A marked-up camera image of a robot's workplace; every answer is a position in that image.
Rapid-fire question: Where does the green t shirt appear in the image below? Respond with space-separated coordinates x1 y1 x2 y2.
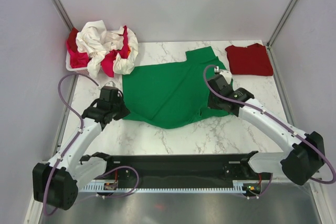
122 47 229 129

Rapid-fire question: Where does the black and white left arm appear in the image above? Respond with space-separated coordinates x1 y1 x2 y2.
33 86 130 210

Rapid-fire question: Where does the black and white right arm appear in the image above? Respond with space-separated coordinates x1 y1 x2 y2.
205 73 325 186

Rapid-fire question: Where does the crumpled white shirt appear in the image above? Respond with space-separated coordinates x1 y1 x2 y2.
113 26 139 74
76 20 125 78

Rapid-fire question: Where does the folded dark red t shirt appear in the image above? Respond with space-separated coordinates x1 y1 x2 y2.
225 43 274 77

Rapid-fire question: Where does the white laundry basket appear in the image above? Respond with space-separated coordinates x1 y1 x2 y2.
65 52 89 75

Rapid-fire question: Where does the crumpled pink shirt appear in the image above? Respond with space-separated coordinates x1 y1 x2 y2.
66 26 132 78

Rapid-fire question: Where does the crumpled red shirt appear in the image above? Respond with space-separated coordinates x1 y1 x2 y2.
66 27 78 52

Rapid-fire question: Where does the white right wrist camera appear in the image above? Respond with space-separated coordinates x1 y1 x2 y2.
214 66 233 84

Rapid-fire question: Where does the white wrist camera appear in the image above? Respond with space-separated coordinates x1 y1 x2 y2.
214 66 233 84
104 81 116 87

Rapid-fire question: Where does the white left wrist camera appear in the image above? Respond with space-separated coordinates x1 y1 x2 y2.
104 81 116 87

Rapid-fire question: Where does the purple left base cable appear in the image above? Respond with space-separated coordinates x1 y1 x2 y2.
96 166 142 200

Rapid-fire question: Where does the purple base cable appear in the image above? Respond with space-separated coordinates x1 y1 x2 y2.
243 173 274 200
96 166 142 200

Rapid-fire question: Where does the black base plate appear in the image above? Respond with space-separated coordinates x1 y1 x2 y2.
106 154 270 185

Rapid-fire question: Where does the white slotted cable duct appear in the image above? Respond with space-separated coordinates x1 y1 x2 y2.
80 180 261 194

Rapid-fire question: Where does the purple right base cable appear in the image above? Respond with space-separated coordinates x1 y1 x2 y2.
243 173 274 200

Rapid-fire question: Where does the aluminium front rail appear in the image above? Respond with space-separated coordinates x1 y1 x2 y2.
310 170 323 183

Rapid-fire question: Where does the right aluminium frame post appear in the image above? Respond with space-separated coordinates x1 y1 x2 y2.
266 0 299 49

